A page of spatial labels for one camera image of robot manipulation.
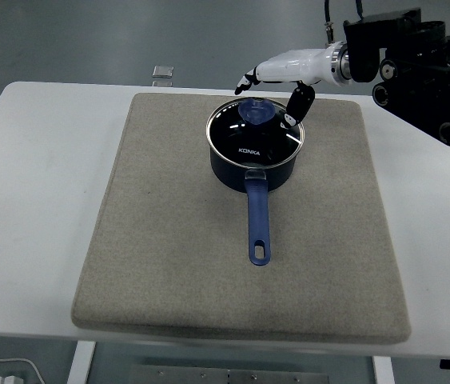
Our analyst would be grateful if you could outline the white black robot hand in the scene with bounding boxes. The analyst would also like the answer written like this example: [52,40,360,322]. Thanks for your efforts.
[234,47,338,131]

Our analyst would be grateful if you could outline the glass pot lid blue knob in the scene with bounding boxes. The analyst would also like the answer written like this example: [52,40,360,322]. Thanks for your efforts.
[204,97,305,168]

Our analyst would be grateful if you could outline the dark blue saucepan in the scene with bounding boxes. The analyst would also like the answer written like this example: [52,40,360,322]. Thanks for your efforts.
[207,131,301,267]

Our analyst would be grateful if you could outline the beige fabric mat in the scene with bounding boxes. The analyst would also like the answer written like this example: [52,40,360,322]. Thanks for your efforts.
[70,92,412,346]

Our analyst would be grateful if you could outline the grey metal plate with screws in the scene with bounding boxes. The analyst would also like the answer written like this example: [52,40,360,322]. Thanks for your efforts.
[130,363,332,384]

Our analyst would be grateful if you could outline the white table leg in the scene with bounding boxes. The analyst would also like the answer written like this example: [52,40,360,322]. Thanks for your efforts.
[371,355,396,384]
[66,342,98,384]

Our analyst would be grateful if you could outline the white cable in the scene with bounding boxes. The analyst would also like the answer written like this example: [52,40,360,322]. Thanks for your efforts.
[0,358,46,384]

